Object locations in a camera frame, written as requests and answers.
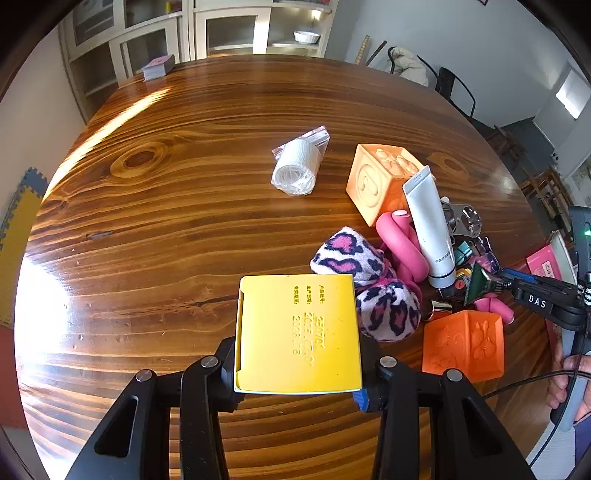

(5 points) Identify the silver metal clamp tool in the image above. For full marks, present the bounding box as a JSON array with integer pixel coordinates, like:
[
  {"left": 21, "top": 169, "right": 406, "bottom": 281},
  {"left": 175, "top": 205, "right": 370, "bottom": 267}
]
[{"left": 441, "top": 197, "right": 483, "bottom": 238}]

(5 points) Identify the bright orange toy cube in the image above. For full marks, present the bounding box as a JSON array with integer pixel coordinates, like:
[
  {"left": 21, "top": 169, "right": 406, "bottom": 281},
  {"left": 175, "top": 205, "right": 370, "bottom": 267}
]
[{"left": 422, "top": 310, "right": 505, "bottom": 383}]

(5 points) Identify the white cream tube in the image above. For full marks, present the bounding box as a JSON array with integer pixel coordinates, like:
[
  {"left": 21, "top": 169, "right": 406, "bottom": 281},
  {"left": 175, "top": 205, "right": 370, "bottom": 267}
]
[{"left": 403, "top": 166, "right": 456, "bottom": 289}]

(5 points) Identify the pink knotted foam roller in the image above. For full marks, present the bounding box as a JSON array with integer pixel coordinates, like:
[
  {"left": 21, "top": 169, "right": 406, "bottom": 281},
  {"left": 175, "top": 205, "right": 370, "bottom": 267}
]
[{"left": 376, "top": 210, "right": 430, "bottom": 302}]

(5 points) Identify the leopard print fluffy pouch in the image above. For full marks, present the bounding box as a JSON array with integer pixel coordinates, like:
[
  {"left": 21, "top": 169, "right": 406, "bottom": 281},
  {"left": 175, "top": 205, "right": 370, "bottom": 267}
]
[{"left": 310, "top": 227, "right": 421, "bottom": 343}]

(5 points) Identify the light orange duck cube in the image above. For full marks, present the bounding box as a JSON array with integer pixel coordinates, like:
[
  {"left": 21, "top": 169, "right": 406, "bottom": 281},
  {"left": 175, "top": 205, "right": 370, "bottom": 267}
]
[{"left": 346, "top": 144, "right": 424, "bottom": 227}]

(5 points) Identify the yellow cardboard box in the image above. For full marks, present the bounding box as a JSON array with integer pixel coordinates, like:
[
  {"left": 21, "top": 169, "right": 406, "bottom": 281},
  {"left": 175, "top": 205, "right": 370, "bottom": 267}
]
[{"left": 233, "top": 274, "right": 363, "bottom": 395}]

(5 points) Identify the white gauze roll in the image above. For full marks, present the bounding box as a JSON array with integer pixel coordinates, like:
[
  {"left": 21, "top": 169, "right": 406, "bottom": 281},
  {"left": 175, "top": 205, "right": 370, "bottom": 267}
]
[{"left": 270, "top": 125, "right": 331, "bottom": 196}]

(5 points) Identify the green cosmetic tube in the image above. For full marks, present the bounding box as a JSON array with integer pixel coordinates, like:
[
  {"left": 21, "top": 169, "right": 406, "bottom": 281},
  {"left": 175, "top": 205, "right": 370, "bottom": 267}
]
[{"left": 464, "top": 263, "right": 505, "bottom": 305}]

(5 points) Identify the person's right hand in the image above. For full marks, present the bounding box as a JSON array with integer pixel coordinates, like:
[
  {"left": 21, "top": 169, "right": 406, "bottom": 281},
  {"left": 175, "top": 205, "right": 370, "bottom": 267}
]
[{"left": 546, "top": 336, "right": 591, "bottom": 423}]

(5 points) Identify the pink storage bin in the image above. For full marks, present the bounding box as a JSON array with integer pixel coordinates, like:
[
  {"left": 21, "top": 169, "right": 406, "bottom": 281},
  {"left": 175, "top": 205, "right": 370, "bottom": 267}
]
[{"left": 526, "top": 231, "right": 577, "bottom": 285}]

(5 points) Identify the black metal chair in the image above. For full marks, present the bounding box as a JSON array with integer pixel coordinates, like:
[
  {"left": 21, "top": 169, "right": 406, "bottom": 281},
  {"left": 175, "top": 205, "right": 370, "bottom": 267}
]
[{"left": 434, "top": 66, "right": 478, "bottom": 119}]

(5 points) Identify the beige jacket on chair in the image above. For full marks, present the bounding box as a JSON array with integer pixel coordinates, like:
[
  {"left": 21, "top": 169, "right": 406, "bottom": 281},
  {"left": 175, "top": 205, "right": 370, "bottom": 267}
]
[{"left": 387, "top": 46, "right": 430, "bottom": 87}]

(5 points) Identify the foam puzzle floor mat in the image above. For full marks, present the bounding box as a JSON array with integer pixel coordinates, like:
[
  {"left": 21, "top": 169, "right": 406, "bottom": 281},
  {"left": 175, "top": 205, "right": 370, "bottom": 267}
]
[{"left": 0, "top": 167, "right": 48, "bottom": 329}]

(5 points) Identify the white bowl on shelf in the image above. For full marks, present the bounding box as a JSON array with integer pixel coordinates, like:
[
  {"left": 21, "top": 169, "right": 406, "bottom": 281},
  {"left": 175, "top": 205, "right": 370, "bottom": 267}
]
[{"left": 294, "top": 30, "right": 321, "bottom": 45}]

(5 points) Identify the pink card deck box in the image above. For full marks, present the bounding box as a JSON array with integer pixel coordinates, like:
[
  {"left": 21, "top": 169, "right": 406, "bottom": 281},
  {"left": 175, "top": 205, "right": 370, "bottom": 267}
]
[{"left": 141, "top": 54, "right": 175, "bottom": 82}]

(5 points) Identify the white glass door cabinet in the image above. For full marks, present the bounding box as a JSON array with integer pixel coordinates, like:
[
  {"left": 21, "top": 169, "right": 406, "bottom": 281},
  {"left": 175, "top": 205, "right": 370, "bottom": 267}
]
[{"left": 58, "top": 0, "right": 338, "bottom": 121}]

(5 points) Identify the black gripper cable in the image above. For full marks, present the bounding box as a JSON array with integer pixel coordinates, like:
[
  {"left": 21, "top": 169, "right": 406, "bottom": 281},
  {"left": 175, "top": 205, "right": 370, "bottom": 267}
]
[{"left": 481, "top": 368, "right": 591, "bottom": 467}]

